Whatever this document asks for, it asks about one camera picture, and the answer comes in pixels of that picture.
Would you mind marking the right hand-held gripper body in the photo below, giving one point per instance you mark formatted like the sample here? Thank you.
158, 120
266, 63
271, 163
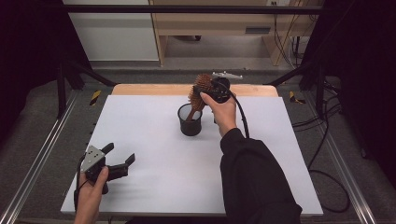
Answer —
221, 90

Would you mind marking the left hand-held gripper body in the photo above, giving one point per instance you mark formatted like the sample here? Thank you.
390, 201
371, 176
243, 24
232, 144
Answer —
91, 160

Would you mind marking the brown wooden hairbrush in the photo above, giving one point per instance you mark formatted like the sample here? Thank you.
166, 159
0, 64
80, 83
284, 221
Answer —
202, 81

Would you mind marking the black mesh cup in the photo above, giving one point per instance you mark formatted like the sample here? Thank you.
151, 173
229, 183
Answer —
190, 127

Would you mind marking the person's right hand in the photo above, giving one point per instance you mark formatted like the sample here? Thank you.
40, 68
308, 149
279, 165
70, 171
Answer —
224, 115

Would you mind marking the person's left hand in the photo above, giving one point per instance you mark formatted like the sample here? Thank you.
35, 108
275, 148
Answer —
88, 200

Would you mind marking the white board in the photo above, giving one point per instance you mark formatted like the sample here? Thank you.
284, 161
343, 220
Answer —
162, 180

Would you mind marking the light wooden table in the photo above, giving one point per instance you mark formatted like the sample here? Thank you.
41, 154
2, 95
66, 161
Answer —
149, 90

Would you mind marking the yellow black tape strip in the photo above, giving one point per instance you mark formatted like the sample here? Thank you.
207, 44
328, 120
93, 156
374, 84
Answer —
294, 97
95, 97

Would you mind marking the light wooden desk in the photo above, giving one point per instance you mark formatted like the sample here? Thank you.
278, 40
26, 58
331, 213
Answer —
211, 25

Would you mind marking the black metal stand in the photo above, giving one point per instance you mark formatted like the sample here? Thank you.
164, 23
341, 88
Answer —
320, 90
61, 90

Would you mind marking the white cabinet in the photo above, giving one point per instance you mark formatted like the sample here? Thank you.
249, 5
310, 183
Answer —
115, 37

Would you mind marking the dark curtain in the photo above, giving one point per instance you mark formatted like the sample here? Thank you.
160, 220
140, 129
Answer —
364, 77
28, 62

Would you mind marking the aluminium rail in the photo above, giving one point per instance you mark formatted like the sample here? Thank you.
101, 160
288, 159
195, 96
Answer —
345, 174
40, 155

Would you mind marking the black horizontal frame bar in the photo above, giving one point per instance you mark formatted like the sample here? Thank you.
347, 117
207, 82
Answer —
186, 9

